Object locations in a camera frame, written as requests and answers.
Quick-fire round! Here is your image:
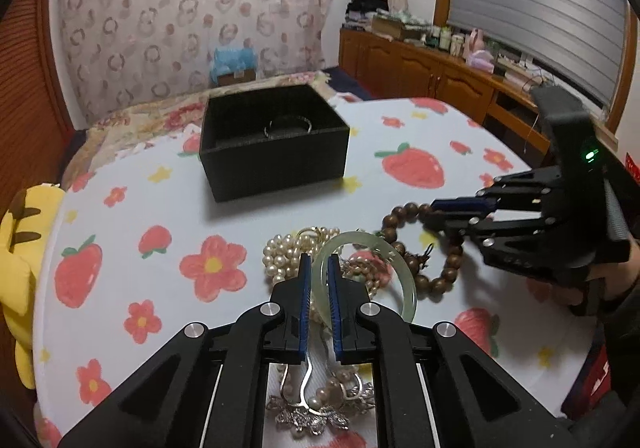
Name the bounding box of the pink bottle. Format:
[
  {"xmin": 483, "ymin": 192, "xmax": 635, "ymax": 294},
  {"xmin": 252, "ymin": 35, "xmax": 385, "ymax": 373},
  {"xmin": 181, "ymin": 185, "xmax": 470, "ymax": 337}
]
[{"xmin": 465, "ymin": 28, "xmax": 488, "ymax": 54}]

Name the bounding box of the flat cardboard box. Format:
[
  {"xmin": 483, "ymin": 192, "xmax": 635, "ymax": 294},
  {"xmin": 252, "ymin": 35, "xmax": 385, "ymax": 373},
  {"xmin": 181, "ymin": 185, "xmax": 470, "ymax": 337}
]
[{"xmin": 371, "ymin": 14, "xmax": 421, "ymax": 40}]

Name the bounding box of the brown louvered wardrobe door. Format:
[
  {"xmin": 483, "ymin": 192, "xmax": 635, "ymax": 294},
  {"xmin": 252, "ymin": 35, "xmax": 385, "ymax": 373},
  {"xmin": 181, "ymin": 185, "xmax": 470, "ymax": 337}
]
[{"xmin": 0, "ymin": 0, "xmax": 76, "ymax": 209}]

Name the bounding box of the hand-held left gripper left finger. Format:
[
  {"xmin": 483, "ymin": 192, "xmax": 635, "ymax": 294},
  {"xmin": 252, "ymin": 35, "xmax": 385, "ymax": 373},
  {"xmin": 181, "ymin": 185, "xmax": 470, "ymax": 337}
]
[{"xmin": 57, "ymin": 253, "xmax": 313, "ymax": 448}]

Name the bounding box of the strawberry printed tablecloth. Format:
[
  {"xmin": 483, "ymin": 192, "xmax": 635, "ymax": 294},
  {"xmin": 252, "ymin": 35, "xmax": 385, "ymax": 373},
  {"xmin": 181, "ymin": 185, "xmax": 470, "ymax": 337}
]
[{"xmin": 30, "ymin": 97, "xmax": 608, "ymax": 448}]

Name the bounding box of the pink bead bracelet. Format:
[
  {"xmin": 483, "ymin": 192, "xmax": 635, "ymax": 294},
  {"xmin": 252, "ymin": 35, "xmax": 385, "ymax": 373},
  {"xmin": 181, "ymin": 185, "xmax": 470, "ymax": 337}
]
[{"xmin": 342, "ymin": 250, "xmax": 396, "ymax": 300}]

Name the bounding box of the small brown cardboard box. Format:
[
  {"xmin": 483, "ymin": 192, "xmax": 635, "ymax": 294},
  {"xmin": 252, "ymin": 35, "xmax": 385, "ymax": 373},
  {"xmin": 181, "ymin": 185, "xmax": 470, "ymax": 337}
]
[{"xmin": 216, "ymin": 69, "xmax": 257, "ymax": 86}]

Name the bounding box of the white pearl necklace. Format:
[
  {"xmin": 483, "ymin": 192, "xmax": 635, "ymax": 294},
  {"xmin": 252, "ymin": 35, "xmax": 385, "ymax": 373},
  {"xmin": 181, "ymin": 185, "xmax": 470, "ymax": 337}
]
[{"xmin": 262, "ymin": 227, "xmax": 343, "ymax": 286}]

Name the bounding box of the thin metal bangle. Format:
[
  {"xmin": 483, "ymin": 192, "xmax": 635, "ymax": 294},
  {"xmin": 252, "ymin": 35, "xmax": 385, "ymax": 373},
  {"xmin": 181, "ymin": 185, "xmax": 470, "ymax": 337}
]
[{"xmin": 263, "ymin": 115, "xmax": 313, "ymax": 138}]

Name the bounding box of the brown wooden bead bracelet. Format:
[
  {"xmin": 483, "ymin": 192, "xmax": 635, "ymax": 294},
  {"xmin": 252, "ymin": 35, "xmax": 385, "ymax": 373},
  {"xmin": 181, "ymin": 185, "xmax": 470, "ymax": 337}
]
[{"xmin": 381, "ymin": 202, "xmax": 466, "ymax": 293}]

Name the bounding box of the dark blue bed sheet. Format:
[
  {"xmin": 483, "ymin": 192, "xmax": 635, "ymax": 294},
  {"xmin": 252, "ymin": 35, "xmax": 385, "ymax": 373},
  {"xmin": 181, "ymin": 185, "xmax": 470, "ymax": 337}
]
[{"xmin": 320, "ymin": 67, "xmax": 372, "ymax": 100}]

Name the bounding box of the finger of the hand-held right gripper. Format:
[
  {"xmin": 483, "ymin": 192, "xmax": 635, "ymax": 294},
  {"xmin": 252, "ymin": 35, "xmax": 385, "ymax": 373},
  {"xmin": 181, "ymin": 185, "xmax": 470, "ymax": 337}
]
[
  {"xmin": 425, "ymin": 210, "xmax": 596, "ymax": 286},
  {"xmin": 430, "ymin": 167, "xmax": 568, "ymax": 220}
]

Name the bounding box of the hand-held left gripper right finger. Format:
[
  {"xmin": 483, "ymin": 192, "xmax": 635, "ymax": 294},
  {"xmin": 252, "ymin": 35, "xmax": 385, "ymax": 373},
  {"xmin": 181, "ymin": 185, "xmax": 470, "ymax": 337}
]
[{"xmin": 327, "ymin": 253, "xmax": 573, "ymax": 448}]

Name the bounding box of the person's right hand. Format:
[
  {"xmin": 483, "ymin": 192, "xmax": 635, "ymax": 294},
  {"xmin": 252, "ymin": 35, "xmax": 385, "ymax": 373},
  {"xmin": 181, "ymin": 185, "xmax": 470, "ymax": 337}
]
[{"xmin": 525, "ymin": 237, "xmax": 640, "ymax": 308}]

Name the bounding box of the wooden cabinet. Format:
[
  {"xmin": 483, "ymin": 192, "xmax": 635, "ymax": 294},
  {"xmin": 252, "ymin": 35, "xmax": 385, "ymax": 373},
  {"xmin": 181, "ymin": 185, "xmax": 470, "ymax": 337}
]
[{"xmin": 339, "ymin": 27, "xmax": 621, "ymax": 169}]

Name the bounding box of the cluster of cosmetic bottles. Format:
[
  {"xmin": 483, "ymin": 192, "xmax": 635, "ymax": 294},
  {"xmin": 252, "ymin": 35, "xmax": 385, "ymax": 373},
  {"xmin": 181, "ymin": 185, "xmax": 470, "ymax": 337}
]
[{"xmin": 427, "ymin": 25, "xmax": 468, "ymax": 59}]

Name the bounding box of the black cardboard box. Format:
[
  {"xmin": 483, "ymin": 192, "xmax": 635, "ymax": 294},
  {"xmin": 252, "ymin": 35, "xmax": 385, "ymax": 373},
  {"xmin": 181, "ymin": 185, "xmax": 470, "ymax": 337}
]
[{"xmin": 199, "ymin": 84, "xmax": 350, "ymax": 203}]

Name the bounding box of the blue plush toy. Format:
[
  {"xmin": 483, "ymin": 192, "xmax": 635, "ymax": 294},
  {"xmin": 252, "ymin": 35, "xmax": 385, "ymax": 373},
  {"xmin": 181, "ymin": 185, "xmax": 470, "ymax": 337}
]
[{"xmin": 210, "ymin": 47, "xmax": 258, "ymax": 79}]

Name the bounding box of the pale green jade bangle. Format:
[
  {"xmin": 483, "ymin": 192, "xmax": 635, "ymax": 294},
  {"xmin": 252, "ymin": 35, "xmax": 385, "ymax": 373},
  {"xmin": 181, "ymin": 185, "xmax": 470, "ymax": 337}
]
[{"xmin": 311, "ymin": 231, "xmax": 418, "ymax": 321}]

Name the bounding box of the ring patterned sheer curtain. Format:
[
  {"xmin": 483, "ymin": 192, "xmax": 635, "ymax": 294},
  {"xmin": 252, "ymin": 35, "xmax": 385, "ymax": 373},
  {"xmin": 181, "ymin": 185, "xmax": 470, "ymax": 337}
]
[{"xmin": 52, "ymin": 0, "xmax": 337, "ymax": 126}]

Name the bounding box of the stack of folded clothes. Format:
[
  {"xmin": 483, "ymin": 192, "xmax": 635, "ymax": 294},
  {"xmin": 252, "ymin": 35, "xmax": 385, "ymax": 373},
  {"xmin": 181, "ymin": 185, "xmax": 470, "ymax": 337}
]
[{"xmin": 346, "ymin": 0, "xmax": 388, "ymax": 31}]

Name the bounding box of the person's right forearm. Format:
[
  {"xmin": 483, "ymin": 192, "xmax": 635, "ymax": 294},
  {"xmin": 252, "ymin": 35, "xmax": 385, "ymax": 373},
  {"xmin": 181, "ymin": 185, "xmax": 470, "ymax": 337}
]
[{"xmin": 595, "ymin": 278, "xmax": 640, "ymax": 409}]

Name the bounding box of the white power strip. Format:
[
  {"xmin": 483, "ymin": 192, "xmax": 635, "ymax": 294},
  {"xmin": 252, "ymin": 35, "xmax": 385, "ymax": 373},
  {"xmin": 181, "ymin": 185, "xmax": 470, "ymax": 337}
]
[{"xmin": 497, "ymin": 55, "xmax": 538, "ymax": 75}]

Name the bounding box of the yellow plush toy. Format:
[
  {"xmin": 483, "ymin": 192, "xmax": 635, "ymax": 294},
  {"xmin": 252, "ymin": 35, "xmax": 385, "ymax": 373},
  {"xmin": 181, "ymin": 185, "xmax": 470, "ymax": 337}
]
[{"xmin": 0, "ymin": 183, "xmax": 66, "ymax": 389}]

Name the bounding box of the green patterned cloth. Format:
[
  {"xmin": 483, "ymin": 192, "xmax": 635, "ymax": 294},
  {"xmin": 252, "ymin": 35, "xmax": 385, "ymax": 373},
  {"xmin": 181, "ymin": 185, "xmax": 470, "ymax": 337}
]
[{"xmin": 395, "ymin": 10, "xmax": 431, "ymax": 29}]

